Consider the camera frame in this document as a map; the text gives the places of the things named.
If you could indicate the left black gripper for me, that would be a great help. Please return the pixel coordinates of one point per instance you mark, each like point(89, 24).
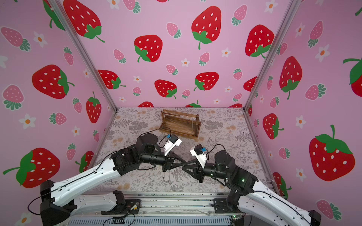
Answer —
point(168, 162)

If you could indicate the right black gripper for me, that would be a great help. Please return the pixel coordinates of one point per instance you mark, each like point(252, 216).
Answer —
point(200, 172)

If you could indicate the wooden jewelry display stand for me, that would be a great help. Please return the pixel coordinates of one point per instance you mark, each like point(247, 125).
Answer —
point(179, 123)

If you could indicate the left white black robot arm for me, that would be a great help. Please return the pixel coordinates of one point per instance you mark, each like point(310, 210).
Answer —
point(61, 200)

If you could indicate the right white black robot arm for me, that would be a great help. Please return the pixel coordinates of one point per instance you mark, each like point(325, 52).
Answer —
point(250, 195)

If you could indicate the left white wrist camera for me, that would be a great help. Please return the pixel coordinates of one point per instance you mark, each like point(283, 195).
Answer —
point(173, 141)

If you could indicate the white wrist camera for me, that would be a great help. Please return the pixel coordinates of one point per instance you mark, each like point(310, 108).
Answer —
point(200, 153)
point(173, 141)

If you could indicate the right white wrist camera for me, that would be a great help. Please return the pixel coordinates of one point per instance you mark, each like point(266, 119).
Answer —
point(200, 153)

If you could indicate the aluminium rail frame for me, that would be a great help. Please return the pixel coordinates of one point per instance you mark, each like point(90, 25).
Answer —
point(180, 210)

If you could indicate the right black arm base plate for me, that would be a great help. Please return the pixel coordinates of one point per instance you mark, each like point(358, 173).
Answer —
point(224, 206)

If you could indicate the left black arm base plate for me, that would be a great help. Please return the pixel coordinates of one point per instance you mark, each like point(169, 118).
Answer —
point(131, 205)

